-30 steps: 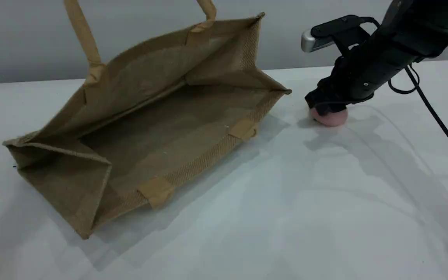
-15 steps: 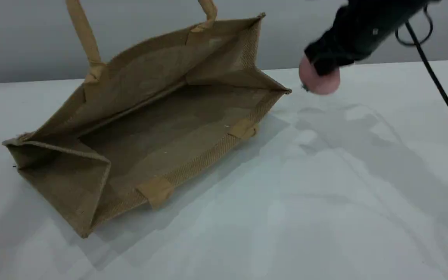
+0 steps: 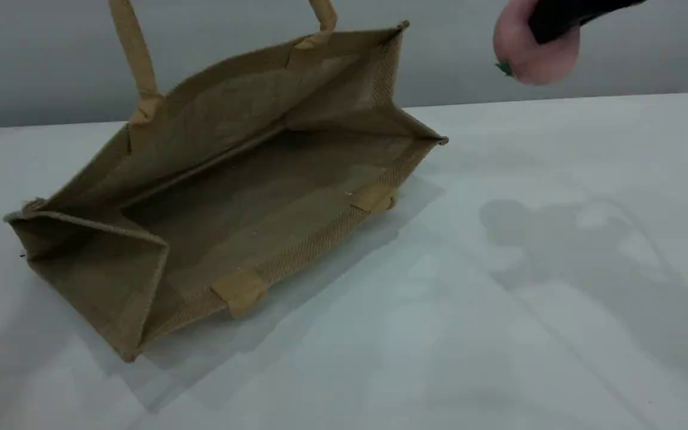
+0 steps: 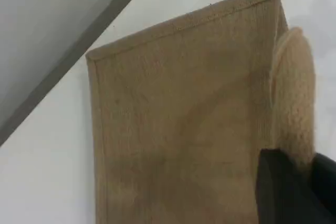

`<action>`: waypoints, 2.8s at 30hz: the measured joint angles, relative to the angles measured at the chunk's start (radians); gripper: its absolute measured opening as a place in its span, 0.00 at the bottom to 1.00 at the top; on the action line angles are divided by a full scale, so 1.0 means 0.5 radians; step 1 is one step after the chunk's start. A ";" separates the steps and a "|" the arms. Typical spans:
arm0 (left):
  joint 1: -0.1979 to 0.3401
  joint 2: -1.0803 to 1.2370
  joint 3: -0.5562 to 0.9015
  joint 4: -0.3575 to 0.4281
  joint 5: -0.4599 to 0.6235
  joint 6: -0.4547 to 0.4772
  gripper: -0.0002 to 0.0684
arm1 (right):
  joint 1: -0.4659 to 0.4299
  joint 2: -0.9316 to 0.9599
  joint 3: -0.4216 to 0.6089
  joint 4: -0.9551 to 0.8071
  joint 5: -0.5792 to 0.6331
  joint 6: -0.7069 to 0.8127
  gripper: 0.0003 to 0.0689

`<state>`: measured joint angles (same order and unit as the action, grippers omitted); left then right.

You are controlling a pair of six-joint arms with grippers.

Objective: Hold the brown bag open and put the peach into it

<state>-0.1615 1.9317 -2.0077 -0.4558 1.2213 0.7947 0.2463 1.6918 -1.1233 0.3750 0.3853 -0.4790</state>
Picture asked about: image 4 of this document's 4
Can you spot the brown jute tote bag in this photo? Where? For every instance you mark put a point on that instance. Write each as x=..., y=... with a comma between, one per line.
x=170, y=116

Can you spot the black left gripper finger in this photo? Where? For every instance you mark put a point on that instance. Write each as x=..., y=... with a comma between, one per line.
x=283, y=195
x=326, y=190

